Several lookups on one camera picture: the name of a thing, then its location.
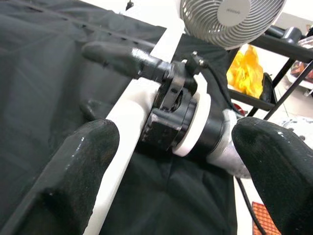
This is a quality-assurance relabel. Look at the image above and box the white floor fan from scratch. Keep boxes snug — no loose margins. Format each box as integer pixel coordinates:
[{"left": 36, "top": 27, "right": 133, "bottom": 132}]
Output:
[{"left": 179, "top": 0, "right": 287, "bottom": 51}]

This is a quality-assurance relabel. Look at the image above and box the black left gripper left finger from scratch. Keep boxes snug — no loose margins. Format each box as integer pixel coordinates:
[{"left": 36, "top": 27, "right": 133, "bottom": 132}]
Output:
[{"left": 0, "top": 118, "right": 120, "bottom": 235}]

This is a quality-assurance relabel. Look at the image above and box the black metal shelf rack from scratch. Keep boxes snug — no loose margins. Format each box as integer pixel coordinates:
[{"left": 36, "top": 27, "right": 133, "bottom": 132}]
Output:
[{"left": 229, "top": 24, "right": 313, "bottom": 120}]

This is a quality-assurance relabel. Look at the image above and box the black table cloth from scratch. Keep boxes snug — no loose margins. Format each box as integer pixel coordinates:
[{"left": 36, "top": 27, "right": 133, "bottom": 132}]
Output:
[{"left": 0, "top": 0, "right": 239, "bottom": 235}]

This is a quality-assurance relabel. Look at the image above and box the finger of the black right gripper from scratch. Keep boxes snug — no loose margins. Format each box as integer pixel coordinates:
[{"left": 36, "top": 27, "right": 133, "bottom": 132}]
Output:
[
  {"left": 79, "top": 99, "right": 115, "bottom": 122},
  {"left": 82, "top": 41, "right": 173, "bottom": 81}
]

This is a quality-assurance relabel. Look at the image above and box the yellow plastic bag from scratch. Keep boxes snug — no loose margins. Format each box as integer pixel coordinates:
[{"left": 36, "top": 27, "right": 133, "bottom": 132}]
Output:
[{"left": 226, "top": 45, "right": 265, "bottom": 98}]

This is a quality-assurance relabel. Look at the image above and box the black pouch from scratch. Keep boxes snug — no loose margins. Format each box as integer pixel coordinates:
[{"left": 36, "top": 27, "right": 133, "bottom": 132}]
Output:
[{"left": 261, "top": 72, "right": 274, "bottom": 103}]

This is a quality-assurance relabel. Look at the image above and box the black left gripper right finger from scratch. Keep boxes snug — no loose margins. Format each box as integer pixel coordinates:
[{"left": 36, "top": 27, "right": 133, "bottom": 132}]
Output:
[{"left": 231, "top": 117, "right": 313, "bottom": 235}]

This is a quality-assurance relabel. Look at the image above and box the orange patterned mat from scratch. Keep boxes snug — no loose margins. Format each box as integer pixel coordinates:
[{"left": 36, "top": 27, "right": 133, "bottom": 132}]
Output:
[{"left": 251, "top": 202, "right": 276, "bottom": 235}]

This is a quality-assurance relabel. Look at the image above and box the white plastic table leg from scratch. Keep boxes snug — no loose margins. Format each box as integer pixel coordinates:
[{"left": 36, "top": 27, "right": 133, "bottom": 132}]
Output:
[{"left": 83, "top": 22, "right": 186, "bottom": 235}]

